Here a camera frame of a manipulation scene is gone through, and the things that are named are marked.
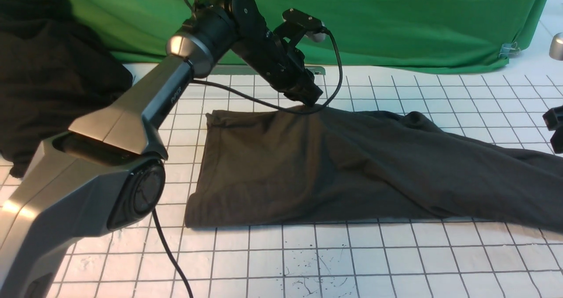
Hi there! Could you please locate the silver binder clip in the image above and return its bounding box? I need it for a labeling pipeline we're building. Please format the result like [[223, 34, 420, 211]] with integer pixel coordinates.
[[498, 42, 521, 59]]

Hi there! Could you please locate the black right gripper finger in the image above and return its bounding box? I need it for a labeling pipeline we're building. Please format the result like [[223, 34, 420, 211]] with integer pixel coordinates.
[[542, 106, 563, 154]]

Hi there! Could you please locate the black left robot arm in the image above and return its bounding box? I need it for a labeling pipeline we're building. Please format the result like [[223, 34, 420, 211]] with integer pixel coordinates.
[[0, 0, 329, 298]]

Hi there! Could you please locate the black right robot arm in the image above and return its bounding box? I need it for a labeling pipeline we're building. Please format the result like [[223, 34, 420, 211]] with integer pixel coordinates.
[[542, 33, 563, 154]]

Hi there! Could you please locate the black left camera cable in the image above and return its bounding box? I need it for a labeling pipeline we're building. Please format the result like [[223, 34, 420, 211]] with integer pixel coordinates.
[[152, 25, 344, 298]]

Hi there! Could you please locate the gray metal bar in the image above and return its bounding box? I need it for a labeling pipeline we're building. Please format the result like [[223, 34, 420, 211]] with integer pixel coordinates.
[[210, 65, 326, 75]]

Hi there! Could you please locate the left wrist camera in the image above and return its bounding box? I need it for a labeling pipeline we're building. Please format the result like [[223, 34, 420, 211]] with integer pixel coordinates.
[[274, 8, 328, 47]]

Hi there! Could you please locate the black crumpled cloth pile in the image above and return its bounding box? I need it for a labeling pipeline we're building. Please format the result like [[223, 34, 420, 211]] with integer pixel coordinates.
[[0, 0, 133, 178]]

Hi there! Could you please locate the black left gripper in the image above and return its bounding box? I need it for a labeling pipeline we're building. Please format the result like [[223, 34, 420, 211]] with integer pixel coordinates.
[[233, 29, 323, 107]]

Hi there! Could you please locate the green backdrop cloth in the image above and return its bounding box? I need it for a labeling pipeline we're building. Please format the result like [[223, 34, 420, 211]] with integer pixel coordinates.
[[69, 0, 547, 74]]

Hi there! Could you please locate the gray long sleeve shirt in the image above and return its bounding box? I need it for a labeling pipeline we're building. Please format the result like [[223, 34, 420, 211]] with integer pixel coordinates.
[[184, 108, 563, 232]]

